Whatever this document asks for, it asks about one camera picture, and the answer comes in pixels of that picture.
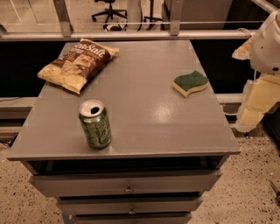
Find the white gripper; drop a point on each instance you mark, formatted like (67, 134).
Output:
(267, 49)

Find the brown chip bag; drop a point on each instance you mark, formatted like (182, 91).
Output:
(83, 62)

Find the green yellow sponge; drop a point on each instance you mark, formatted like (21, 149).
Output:
(190, 83)

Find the top grey drawer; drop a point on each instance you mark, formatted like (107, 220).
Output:
(126, 183)

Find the grey drawer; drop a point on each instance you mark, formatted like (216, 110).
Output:
(144, 218)
(143, 205)
(126, 183)

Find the middle grey drawer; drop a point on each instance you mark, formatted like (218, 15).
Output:
(143, 205)

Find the black office chair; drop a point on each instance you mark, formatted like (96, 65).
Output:
(109, 12)

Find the green soda can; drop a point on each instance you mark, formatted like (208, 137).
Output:
(94, 120)

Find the metal railing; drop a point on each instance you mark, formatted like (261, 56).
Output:
(70, 20)

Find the bottom grey drawer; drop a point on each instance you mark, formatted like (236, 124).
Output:
(144, 218)

